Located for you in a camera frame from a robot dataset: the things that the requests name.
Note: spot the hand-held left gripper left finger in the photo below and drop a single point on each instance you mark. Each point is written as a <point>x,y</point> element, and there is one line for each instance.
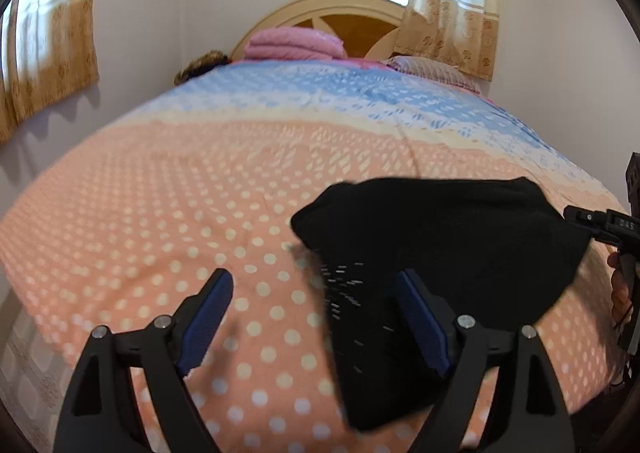
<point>207,320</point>

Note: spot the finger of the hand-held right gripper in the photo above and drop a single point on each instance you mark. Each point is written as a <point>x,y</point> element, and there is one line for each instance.
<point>585,220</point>

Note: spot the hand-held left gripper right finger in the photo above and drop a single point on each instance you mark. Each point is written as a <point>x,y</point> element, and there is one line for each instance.
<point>425,325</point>

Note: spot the black pants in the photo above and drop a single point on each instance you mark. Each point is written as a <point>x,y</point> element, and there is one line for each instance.
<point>425,233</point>

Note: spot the person's right hand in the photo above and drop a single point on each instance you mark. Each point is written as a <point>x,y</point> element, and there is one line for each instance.
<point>620,288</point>

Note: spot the peach and blue dotted bedspread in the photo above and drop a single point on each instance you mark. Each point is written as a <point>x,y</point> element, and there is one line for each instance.
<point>175,193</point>

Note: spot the pink patterned pillow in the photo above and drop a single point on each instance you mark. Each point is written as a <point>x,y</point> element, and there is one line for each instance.
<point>435,70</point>

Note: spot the tan and white curtain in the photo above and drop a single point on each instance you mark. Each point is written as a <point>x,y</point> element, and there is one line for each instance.
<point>450,28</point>
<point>45,48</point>

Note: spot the brown furry toy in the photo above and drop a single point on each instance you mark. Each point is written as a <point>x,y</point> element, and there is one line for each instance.
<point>200,68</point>

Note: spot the folded pink blanket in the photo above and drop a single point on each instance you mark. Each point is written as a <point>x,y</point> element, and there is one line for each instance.
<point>295,44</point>

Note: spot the cream wooden headboard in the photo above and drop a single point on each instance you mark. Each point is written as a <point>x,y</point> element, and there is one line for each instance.
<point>345,28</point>

